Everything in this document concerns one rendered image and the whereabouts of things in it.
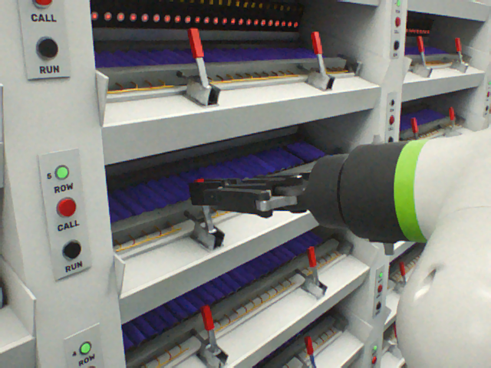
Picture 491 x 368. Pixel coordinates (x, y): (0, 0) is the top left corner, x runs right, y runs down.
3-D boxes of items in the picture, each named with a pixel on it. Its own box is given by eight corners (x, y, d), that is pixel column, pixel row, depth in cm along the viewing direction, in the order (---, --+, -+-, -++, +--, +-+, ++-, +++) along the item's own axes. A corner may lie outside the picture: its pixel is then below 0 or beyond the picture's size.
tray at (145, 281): (367, 200, 97) (385, 159, 92) (114, 328, 53) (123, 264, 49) (292, 156, 107) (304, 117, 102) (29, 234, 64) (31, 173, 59)
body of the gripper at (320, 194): (341, 241, 44) (265, 234, 51) (382, 216, 50) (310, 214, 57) (331, 161, 43) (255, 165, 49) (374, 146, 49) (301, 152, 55)
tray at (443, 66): (479, 86, 142) (499, 41, 135) (393, 103, 98) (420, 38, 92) (419, 62, 152) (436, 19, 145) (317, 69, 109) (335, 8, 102)
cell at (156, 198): (143, 191, 71) (172, 213, 67) (133, 194, 69) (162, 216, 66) (145, 180, 70) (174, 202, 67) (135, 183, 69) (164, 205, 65)
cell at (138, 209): (120, 197, 68) (149, 221, 65) (110, 201, 66) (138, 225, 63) (122, 186, 67) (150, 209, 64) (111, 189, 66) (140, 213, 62)
